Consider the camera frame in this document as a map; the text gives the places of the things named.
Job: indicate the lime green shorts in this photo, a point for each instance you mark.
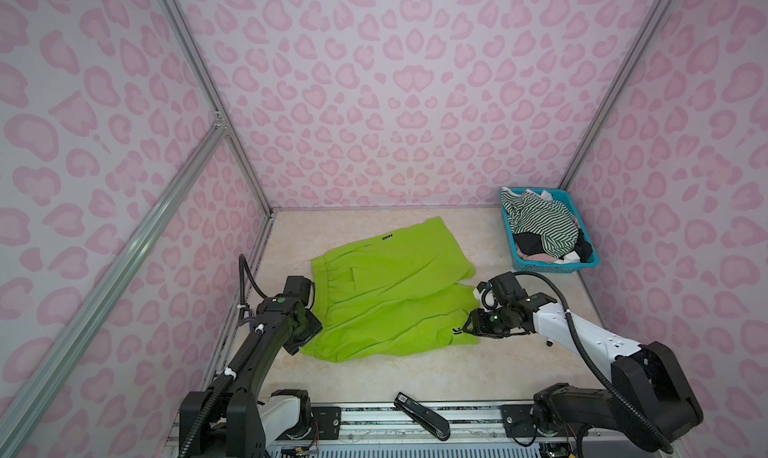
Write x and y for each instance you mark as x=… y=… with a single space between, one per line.
x=398 y=294

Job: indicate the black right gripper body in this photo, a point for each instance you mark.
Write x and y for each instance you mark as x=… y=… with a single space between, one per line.
x=489 y=323

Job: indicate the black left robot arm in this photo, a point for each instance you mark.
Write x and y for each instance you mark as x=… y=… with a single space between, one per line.
x=227 y=419

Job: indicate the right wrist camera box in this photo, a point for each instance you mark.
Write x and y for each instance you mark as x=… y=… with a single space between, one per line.
x=500 y=291

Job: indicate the pink garment in basket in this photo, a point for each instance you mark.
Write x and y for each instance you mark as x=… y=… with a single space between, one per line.
x=538 y=257

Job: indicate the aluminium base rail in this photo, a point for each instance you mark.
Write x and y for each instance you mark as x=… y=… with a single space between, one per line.
x=470 y=429

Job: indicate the black stapler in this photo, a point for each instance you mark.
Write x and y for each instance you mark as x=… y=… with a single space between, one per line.
x=428 y=419

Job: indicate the black garment in basket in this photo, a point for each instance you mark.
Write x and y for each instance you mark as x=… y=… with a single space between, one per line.
x=530 y=243

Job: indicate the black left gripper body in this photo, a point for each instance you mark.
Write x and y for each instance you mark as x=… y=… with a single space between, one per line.
x=313 y=327

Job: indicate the teal plastic laundry basket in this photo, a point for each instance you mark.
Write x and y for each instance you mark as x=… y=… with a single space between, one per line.
x=564 y=197

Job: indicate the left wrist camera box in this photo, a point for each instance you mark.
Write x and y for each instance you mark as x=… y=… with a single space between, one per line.
x=301 y=288

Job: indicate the green white striped shirt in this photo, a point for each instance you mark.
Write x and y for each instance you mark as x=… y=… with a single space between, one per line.
x=540 y=226

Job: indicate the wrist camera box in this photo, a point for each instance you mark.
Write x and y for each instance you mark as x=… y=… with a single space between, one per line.
x=301 y=288
x=500 y=291

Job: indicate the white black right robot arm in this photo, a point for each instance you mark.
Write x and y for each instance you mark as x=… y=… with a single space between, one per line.
x=643 y=393

